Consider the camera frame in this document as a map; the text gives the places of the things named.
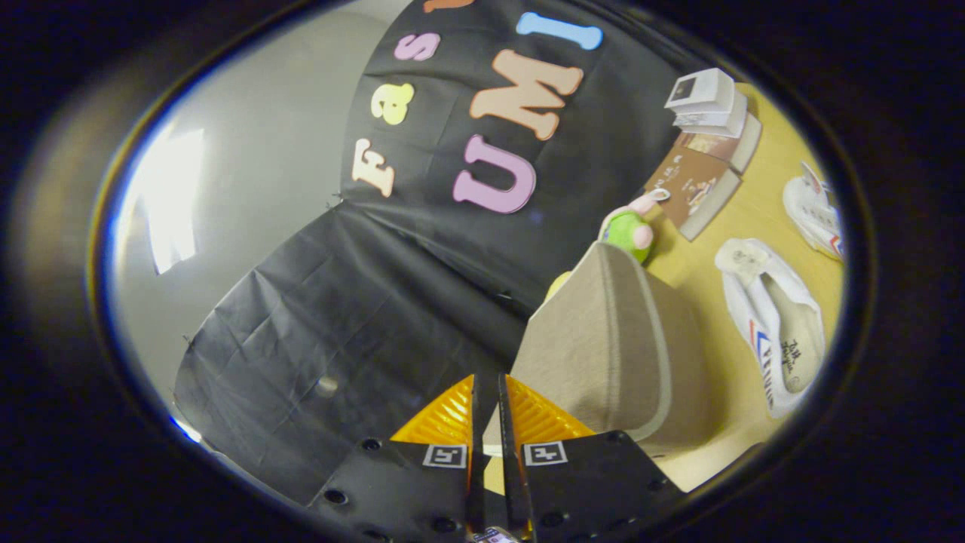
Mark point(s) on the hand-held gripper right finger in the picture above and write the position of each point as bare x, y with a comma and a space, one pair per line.
507, 467

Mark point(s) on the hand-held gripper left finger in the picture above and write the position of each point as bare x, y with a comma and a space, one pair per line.
476, 483

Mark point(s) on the beige fabric storage box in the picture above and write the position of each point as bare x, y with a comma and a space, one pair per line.
595, 347

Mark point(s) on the white canvas shoe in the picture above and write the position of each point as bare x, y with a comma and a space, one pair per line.
742, 294
810, 211

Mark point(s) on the yellow plush ball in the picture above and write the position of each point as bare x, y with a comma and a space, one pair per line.
558, 286

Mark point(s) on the black backdrop cloth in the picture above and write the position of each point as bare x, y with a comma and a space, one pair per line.
301, 339

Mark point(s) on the green and pink plush toy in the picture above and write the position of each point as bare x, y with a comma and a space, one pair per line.
626, 230

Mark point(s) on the brown illustrated book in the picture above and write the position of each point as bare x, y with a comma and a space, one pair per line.
686, 181

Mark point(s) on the brown photo cover book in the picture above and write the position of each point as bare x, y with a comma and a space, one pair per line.
742, 147

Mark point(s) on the white patterned book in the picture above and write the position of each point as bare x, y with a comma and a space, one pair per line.
724, 124

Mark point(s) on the ceiling light panel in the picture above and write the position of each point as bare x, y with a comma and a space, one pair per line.
177, 196

